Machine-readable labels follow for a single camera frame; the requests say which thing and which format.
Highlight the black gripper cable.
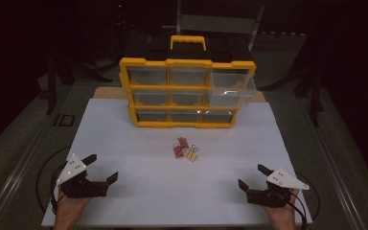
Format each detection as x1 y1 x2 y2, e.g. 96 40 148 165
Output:
50 161 70 216
286 188 309 230

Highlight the clear plastic pulled-out drawer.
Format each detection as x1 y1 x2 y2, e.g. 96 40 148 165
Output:
204 70 258 110

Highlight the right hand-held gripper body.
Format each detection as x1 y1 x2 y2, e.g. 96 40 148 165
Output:
246 168 311 209

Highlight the thin black cable loop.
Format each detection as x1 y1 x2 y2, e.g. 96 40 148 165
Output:
295 172 321 223
34 145 73 206

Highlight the red binder clip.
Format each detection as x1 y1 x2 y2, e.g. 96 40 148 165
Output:
172 143 185 159
176 136 190 150

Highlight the black metal stand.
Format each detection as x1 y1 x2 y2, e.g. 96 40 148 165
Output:
295 70 326 128
45 54 113 116

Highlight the person's right hand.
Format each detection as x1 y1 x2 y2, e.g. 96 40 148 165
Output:
261 188 301 226

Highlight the yellow binder clip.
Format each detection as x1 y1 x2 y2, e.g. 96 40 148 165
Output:
183 144 200 163

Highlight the metal floor rail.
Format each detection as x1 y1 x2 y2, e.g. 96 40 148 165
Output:
295 89 365 230
0 85 78 230

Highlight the set of closed clear drawers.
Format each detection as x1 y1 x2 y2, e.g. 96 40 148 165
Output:
126 67 236 124

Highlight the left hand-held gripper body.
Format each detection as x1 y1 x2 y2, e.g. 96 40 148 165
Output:
56 153 110 199

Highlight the person's left hand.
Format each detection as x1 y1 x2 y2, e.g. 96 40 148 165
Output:
54 189 93 223

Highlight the yellow black drawer organizer cabinet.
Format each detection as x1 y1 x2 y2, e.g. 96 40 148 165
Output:
118 34 257 129

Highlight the grey metal folding chair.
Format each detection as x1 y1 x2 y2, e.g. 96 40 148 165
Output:
162 0 266 52

